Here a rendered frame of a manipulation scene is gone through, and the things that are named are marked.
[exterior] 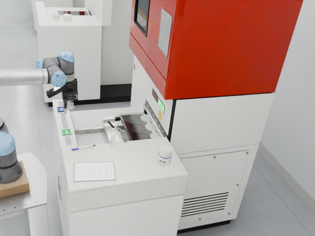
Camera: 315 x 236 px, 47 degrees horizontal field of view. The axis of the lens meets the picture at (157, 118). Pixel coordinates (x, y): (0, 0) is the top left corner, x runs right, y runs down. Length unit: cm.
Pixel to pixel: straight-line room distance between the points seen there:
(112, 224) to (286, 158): 211
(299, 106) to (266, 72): 123
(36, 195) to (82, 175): 28
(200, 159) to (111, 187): 79
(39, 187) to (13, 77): 63
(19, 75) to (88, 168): 57
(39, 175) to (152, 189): 64
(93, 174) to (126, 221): 34
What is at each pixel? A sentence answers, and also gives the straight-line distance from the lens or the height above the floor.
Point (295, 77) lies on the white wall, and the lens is 349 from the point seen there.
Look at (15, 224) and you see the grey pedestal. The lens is 224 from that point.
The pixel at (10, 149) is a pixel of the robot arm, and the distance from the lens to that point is 193.
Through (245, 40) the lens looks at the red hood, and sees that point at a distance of 210.
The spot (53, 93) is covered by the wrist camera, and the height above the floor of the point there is 124.
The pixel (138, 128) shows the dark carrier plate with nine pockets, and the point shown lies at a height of 90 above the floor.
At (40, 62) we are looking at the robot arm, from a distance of 192.
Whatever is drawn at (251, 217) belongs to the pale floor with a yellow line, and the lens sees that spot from 324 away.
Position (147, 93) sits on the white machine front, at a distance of 251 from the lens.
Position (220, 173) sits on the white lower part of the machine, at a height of 60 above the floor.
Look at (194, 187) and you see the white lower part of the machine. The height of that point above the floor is 50.
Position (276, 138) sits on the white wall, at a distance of 376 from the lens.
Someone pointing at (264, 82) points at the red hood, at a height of 130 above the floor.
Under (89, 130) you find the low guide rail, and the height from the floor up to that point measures 84.
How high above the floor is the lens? 221
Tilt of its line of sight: 32 degrees down
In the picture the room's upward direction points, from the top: 7 degrees clockwise
